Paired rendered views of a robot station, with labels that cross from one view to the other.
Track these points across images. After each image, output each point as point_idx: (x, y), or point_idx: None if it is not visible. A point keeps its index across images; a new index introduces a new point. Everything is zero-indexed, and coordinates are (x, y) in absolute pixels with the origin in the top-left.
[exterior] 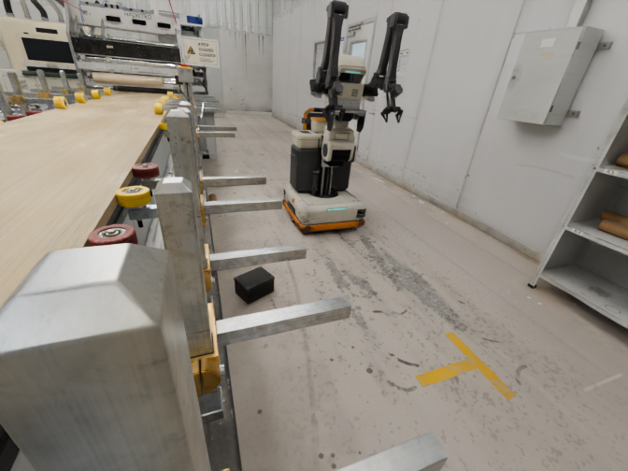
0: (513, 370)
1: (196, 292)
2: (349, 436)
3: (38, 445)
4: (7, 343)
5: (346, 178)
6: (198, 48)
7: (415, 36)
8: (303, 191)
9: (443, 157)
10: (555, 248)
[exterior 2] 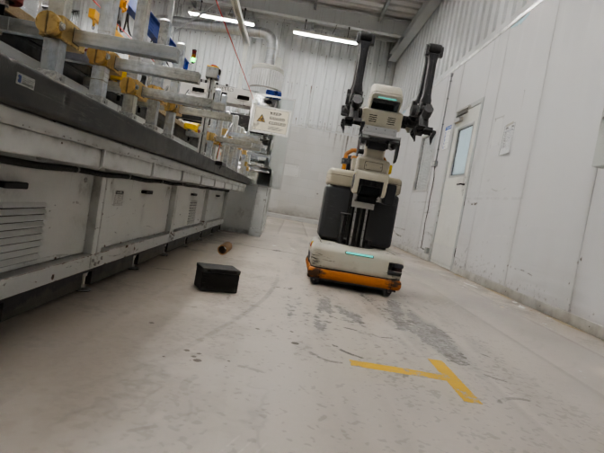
0: (502, 395)
1: (110, 6)
2: (227, 354)
3: None
4: None
5: (387, 231)
6: (270, 117)
7: (520, 108)
8: (327, 236)
9: (551, 241)
10: None
